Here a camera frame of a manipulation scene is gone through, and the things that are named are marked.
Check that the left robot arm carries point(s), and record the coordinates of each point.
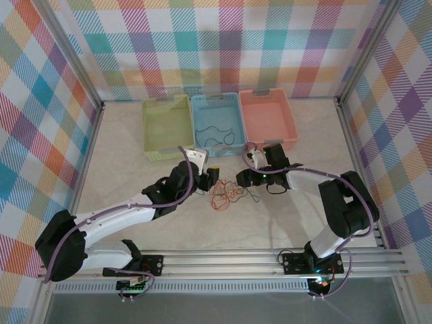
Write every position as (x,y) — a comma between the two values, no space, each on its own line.
(111,216)

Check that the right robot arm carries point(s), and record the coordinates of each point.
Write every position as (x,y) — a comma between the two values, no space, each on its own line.
(344,209)

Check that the orange plastic basket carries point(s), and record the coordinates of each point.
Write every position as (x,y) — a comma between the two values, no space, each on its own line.
(266,118)

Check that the green plastic basket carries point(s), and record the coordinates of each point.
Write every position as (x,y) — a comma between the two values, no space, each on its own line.
(165,125)

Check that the blue plastic basket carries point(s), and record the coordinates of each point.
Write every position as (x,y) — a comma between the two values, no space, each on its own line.
(217,114)

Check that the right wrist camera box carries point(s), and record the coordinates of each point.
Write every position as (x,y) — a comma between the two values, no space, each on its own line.
(256,158)

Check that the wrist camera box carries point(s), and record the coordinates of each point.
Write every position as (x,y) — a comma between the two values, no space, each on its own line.
(199,157)
(256,158)

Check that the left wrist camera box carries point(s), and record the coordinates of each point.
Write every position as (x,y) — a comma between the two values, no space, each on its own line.
(199,157)

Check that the aluminium side rail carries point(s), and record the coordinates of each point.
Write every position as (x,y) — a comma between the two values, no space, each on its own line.
(354,152)
(89,152)

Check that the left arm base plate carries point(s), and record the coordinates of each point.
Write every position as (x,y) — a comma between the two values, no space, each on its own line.
(153,263)

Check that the aluminium mounting rail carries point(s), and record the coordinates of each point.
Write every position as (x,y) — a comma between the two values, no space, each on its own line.
(219,261)

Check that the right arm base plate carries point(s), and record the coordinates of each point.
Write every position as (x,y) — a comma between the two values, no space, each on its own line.
(293,263)

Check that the aluminium frame post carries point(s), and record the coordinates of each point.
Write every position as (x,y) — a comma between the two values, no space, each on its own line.
(371,50)
(67,50)

